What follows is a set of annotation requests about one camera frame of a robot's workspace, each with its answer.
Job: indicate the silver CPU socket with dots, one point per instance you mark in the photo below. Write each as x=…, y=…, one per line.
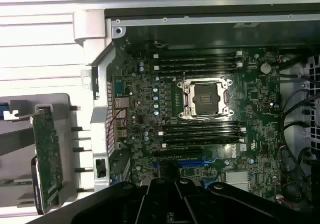
x=205, y=98

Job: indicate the grey plastic parts rack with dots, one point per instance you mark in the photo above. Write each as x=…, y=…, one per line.
x=70, y=101

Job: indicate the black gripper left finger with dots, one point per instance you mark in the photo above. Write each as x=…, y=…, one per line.
x=125, y=204

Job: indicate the hard disk blue rails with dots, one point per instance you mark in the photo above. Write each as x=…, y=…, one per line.
x=3, y=111

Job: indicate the green motherboard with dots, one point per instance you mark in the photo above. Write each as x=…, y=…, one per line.
x=262, y=108

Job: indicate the blue expansion slot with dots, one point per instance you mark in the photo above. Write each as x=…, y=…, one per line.
x=197, y=163

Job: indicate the grey metal disk bay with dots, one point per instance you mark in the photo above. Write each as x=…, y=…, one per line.
x=312, y=71

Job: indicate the black grey PC case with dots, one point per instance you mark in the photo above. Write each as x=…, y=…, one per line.
x=102, y=83

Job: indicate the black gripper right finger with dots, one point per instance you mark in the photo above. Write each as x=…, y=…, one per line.
x=225, y=204

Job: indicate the green RAM stick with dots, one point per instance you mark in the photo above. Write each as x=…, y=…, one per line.
x=15, y=182

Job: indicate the silver coin battery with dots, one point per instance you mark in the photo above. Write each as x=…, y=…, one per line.
x=265, y=68

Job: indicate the silver chipset heatsink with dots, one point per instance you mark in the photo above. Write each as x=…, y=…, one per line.
x=237, y=179

